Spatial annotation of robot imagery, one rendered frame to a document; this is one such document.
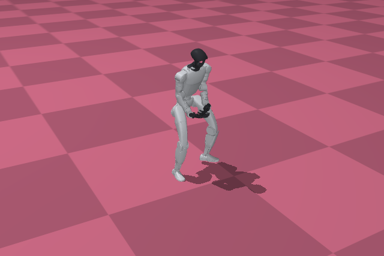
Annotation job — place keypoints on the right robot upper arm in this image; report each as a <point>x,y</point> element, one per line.
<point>180,78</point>

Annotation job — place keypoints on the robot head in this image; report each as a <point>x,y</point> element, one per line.
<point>198,55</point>

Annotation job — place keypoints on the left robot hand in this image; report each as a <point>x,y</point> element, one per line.
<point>206,109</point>

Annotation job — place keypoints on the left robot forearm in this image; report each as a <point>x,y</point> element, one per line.
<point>204,97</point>

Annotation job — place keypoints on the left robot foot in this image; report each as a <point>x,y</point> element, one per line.
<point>208,158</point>

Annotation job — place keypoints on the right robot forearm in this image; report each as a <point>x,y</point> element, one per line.
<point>184,105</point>

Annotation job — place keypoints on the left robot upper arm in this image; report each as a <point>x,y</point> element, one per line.
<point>203,86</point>

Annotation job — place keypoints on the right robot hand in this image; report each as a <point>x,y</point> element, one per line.
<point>193,115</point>

